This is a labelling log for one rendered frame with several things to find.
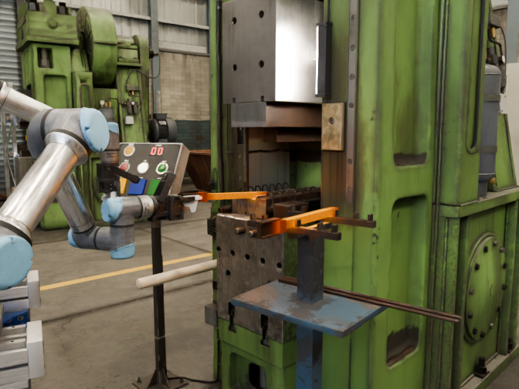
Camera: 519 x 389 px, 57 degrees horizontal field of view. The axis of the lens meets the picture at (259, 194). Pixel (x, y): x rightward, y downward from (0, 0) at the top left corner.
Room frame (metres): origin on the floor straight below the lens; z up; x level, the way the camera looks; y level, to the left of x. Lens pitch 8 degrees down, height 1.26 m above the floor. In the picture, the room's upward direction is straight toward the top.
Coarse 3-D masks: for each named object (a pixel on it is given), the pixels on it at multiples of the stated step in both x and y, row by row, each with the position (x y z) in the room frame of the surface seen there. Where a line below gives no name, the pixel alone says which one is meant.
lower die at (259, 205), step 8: (280, 192) 1.98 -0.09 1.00; (296, 192) 2.03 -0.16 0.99; (304, 192) 2.04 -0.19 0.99; (312, 192) 2.04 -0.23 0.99; (320, 192) 2.07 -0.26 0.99; (232, 200) 1.97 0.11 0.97; (240, 200) 1.93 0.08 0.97; (248, 200) 1.90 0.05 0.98; (256, 200) 1.87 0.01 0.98; (264, 200) 1.84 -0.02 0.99; (232, 208) 1.97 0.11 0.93; (240, 208) 1.94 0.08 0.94; (248, 208) 1.90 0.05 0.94; (256, 208) 1.87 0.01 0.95; (264, 208) 1.84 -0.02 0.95; (312, 208) 2.03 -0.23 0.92; (320, 208) 2.07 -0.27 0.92; (272, 216) 1.86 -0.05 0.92
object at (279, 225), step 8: (328, 208) 1.51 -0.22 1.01; (336, 208) 1.52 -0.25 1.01; (296, 216) 1.38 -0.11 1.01; (304, 216) 1.38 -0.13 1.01; (312, 216) 1.41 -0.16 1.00; (320, 216) 1.45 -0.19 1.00; (328, 216) 1.49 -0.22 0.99; (256, 224) 1.23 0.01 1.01; (264, 224) 1.23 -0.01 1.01; (272, 224) 1.27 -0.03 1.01; (280, 224) 1.29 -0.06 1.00; (288, 224) 1.31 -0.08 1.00; (264, 232) 1.24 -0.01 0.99; (272, 232) 1.27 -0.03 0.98
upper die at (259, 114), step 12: (240, 108) 1.93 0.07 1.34; (252, 108) 1.89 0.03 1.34; (264, 108) 1.84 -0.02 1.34; (276, 108) 1.87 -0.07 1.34; (288, 108) 1.92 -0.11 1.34; (300, 108) 1.97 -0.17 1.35; (312, 108) 2.03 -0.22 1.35; (240, 120) 1.93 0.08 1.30; (252, 120) 1.89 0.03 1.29; (264, 120) 1.84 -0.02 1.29; (276, 120) 1.87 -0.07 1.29; (288, 120) 1.92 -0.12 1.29; (300, 120) 1.98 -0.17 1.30; (312, 120) 2.03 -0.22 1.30
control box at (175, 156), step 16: (128, 144) 2.26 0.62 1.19; (144, 144) 2.23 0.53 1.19; (160, 144) 2.20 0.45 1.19; (176, 144) 2.17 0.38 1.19; (128, 160) 2.21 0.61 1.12; (144, 160) 2.18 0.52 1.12; (160, 160) 2.16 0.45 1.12; (176, 160) 2.13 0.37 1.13; (144, 176) 2.14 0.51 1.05; (160, 176) 2.11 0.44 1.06; (176, 176) 2.11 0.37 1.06; (144, 192) 2.09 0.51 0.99; (176, 192) 2.11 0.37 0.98
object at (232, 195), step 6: (198, 192) 1.71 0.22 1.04; (204, 192) 1.70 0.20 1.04; (234, 192) 1.83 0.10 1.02; (240, 192) 1.84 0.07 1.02; (246, 192) 1.85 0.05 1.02; (252, 192) 1.87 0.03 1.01; (258, 192) 1.89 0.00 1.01; (264, 192) 1.92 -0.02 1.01; (204, 198) 1.69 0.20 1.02; (210, 198) 1.72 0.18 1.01; (216, 198) 1.74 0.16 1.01; (222, 198) 1.76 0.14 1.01; (228, 198) 1.78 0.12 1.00; (234, 198) 1.80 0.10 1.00
